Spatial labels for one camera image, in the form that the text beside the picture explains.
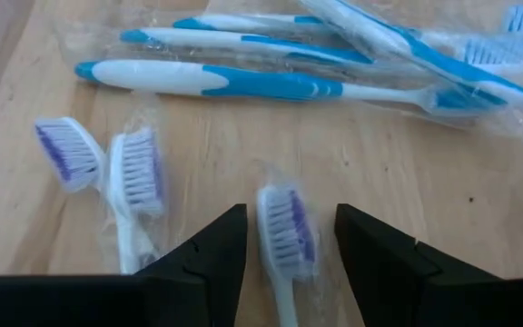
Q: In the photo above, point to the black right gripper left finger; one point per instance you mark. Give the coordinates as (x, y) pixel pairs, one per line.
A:
(211, 281)

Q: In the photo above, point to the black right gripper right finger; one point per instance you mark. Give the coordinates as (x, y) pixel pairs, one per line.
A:
(388, 281)

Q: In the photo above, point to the blue white toothbrush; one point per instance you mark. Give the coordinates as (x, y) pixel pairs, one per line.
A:
(425, 54)
(243, 20)
(243, 42)
(266, 84)

